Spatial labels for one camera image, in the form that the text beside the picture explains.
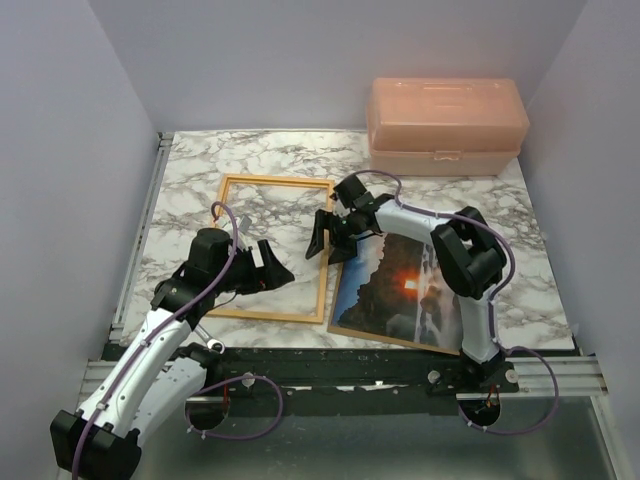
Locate aluminium extrusion rail front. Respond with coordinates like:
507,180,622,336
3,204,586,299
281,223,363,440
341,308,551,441
78,357,608,404

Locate pink translucent plastic box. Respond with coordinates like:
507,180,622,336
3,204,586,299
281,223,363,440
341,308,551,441
366,78,530,177

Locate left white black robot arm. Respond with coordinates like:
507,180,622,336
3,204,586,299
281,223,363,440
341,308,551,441
50,228,294,479

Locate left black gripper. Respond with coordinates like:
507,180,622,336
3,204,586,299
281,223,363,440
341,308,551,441
212,240,295,296

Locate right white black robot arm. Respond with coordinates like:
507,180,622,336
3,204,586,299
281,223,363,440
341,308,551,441
305,173,507,392

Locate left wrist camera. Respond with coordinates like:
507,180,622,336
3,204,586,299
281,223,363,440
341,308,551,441
236,215,252,250

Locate brown cardboard backing board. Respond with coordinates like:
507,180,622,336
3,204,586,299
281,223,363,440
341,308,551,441
328,261,462,355

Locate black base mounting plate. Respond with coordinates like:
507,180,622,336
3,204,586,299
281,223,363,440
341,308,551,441
171,343,519,417

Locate sunset landscape photo print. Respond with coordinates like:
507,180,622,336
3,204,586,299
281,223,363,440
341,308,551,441
328,234,463,355

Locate aluminium extrusion rail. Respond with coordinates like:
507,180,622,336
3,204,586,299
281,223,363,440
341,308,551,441
78,357,608,404
107,132,175,344

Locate silver ratchet wrench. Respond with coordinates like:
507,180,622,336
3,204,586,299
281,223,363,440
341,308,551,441
194,325,225,353

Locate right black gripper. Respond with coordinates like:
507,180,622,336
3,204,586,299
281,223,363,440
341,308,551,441
305,210,361,266

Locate aluminium extrusion rail left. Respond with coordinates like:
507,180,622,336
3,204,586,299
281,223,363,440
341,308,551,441
107,132,175,344

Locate orange wooden picture frame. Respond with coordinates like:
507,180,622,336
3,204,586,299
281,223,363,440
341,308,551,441
211,174,334,324

